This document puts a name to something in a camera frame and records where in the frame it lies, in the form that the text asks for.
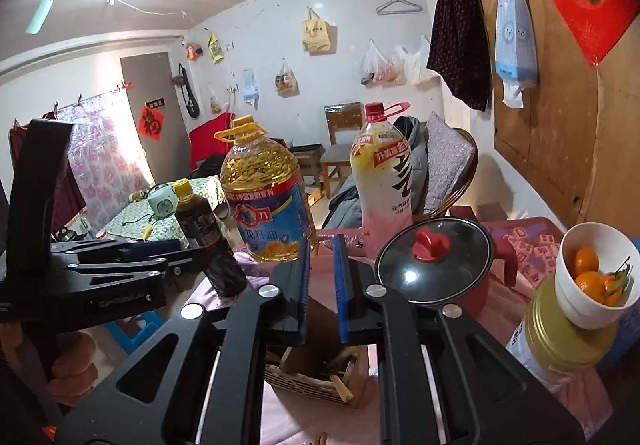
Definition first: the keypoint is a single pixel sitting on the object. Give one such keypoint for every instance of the large cooking oil bottle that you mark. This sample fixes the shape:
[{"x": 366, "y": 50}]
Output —
[{"x": 265, "y": 215}]

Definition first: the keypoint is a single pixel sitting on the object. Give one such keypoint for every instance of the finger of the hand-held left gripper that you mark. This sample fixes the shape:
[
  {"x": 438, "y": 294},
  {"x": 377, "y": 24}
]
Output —
[
  {"x": 115, "y": 277},
  {"x": 150, "y": 248}
]

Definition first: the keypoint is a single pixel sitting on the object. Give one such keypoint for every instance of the white ceramic bowl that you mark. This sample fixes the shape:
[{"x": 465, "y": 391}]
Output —
[{"x": 585, "y": 315}]

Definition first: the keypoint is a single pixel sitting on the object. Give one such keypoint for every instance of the pink tile-print cloth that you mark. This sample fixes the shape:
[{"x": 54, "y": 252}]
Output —
[{"x": 530, "y": 245}]

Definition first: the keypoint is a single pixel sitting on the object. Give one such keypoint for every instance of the large white pink drink bottle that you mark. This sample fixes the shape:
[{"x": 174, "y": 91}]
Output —
[{"x": 385, "y": 185}]

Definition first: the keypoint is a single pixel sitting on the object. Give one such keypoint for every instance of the wooden chair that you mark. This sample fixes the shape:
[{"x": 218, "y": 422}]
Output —
[{"x": 342, "y": 117}]

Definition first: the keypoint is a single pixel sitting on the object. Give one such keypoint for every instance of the grey door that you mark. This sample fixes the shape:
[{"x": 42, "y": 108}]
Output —
[{"x": 150, "y": 75}]

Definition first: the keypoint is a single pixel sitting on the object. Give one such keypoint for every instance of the dark red curtain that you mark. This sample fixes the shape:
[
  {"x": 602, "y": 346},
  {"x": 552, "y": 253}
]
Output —
[{"x": 70, "y": 200}]

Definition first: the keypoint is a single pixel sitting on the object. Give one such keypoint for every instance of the dark soy sauce bottle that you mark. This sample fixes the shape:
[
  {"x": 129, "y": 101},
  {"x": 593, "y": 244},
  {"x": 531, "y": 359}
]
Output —
[{"x": 200, "y": 225}]

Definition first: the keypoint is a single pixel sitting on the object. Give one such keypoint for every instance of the dark jacket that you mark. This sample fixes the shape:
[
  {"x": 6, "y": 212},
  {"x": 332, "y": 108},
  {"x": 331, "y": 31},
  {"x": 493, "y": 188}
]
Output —
[{"x": 412, "y": 130}]

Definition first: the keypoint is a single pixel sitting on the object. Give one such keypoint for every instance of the small black door sign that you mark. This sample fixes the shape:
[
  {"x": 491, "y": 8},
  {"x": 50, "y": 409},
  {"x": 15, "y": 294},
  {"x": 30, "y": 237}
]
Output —
[{"x": 156, "y": 103}]

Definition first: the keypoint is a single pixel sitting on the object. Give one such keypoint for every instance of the small wooden stool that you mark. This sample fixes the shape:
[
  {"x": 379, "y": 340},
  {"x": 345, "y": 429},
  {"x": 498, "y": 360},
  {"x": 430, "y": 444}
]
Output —
[{"x": 305, "y": 155}]

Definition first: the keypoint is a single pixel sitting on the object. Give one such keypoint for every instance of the dark dotted hanging garment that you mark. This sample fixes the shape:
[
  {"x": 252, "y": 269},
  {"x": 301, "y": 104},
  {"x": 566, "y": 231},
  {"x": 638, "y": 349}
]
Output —
[{"x": 460, "y": 40}]

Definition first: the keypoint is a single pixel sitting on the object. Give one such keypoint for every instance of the wooden chopstick holder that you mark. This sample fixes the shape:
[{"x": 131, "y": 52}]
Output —
[{"x": 300, "y": 382}]

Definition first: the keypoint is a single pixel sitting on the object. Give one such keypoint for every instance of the blue white plastic bag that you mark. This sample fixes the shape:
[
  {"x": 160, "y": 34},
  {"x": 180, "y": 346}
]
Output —
[{"x": 515, "y": 40}]

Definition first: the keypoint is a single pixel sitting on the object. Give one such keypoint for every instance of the red diamond door poster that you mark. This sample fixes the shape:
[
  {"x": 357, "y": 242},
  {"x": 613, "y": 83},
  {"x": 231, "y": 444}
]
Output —
[{"x": 151, "y": 122}]

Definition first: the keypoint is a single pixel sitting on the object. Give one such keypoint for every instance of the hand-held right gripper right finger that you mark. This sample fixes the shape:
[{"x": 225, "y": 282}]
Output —
[{"x": 341, "y": 295}]

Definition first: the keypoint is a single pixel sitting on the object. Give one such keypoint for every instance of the small blue hanging bag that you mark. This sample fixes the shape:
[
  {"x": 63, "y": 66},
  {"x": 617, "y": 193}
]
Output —
[{"x": 249, "y": 87}]

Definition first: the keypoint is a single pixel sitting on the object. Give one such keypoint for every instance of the person's left hand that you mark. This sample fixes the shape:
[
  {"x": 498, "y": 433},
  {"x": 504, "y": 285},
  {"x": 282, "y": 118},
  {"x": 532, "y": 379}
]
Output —
[{"x": 72, "y": 365}]

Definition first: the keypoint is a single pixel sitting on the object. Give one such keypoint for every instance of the pink floral tablecloth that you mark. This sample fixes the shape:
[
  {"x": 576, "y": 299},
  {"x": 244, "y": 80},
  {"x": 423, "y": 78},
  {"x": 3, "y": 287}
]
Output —
[{"x": 310, "y": 420}]

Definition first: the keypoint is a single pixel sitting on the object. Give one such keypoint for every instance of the blue plastic stool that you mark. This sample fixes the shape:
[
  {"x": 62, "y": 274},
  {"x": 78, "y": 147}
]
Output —
[{"x": 135, "y": 332}]

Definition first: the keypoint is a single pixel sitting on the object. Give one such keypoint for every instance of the green patterned table cloth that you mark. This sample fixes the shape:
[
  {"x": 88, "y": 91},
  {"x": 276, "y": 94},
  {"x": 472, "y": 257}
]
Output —
[{"x": 145, "y": 214}]

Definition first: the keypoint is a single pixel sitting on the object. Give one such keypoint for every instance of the small yellow hanging bag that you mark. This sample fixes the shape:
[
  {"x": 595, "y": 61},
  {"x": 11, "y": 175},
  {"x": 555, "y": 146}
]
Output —
[{"x": 215, "y": 50}]

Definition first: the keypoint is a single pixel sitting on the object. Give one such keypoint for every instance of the black racket bag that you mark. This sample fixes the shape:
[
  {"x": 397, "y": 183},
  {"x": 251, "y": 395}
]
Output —
[{"x": 189, "y": 97}]

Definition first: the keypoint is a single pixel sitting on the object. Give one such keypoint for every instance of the wooden board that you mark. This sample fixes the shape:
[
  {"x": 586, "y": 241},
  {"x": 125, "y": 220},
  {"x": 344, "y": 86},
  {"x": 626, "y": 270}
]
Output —
[{"x": 550, "y": 135}]

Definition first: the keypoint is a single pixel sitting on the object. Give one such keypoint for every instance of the grey floral cushion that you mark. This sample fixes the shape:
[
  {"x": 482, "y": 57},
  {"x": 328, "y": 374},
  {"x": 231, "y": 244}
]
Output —
[{"x": 445, "y": 165}]

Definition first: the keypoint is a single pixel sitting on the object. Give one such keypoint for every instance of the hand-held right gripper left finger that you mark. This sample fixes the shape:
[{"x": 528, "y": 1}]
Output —
[{"x": 301, "y": 295}]

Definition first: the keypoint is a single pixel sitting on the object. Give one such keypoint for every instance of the orange hanging toy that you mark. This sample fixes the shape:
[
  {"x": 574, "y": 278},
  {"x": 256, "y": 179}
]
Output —
[{"x": 192, "y": 51}]

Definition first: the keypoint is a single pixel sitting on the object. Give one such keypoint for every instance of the blue lidded can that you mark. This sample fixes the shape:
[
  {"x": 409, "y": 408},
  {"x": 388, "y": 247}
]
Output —
[{"x": 620, "y": 356}]

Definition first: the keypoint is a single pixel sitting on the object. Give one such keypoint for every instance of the yellow tote bag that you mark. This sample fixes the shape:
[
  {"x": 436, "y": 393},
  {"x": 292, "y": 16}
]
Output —
[{"x": 317, "y": 35}]

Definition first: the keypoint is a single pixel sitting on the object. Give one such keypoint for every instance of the glass pot lid red knob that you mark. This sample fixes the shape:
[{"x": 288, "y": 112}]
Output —
[{"x": 450, "y": 270}]

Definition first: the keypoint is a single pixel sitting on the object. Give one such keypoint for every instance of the mandarin orange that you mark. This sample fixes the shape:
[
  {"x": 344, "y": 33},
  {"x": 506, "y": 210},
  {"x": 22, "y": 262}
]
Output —
[
  {"x": 589, "y": 284},
  {"x": 584, "y": 259},
  {"x": 614, "y": 289}
]

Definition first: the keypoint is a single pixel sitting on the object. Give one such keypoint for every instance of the red electric pot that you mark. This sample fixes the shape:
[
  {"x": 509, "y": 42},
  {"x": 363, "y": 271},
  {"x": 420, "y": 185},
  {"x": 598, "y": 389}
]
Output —
[{"x": 480, "y": 299}]

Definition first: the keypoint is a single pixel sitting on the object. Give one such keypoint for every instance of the grey jacket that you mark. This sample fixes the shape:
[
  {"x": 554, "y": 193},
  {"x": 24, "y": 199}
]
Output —
[{"x": 345, "y": 210}]

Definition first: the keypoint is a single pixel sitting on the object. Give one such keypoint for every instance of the bunch of wooden chopsticks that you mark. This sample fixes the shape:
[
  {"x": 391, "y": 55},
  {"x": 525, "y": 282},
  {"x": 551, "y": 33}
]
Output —
[{"x": 345, "y": 389}]

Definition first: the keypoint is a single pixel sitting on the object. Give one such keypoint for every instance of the clear bag red contents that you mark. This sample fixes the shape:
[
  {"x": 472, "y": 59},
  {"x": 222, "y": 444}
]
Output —
[{"x": 382, "y": 70}]

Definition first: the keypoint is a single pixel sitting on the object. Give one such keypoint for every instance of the red cloth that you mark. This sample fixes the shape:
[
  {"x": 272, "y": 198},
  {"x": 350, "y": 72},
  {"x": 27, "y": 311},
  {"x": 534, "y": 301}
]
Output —
[{"x": 207, "y": 140}]

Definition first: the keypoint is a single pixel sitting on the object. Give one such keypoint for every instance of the milk powder can gold lid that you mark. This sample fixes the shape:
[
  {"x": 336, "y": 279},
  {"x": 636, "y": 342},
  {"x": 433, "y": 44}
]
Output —
[{"x": 560, "y": 350}]

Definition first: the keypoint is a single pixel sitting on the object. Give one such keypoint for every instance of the pink floral curtain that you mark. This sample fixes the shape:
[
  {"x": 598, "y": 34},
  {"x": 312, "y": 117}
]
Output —
[{"x": 105, "y": 160}]

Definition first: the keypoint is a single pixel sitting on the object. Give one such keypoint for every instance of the small clear hanging bag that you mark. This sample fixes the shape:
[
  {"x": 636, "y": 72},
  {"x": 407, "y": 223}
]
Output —
[{"x": 216, "y": 104}]

